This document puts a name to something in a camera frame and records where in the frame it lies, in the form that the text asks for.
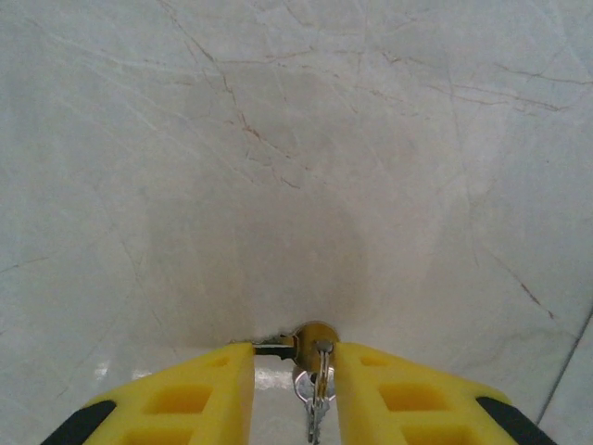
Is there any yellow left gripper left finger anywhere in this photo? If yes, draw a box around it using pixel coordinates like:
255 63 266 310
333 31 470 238
40 341 257 445

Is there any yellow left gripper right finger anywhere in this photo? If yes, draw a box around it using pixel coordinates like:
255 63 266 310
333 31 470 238
333 341 561 445

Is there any metal key ring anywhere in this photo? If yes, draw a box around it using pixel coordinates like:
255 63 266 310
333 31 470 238
312 338 335 407

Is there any silver key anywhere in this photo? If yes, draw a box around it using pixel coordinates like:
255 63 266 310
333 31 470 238
291 368 335 444

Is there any brass key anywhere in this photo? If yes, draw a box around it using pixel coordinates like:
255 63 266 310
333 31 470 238
252 320 343 375

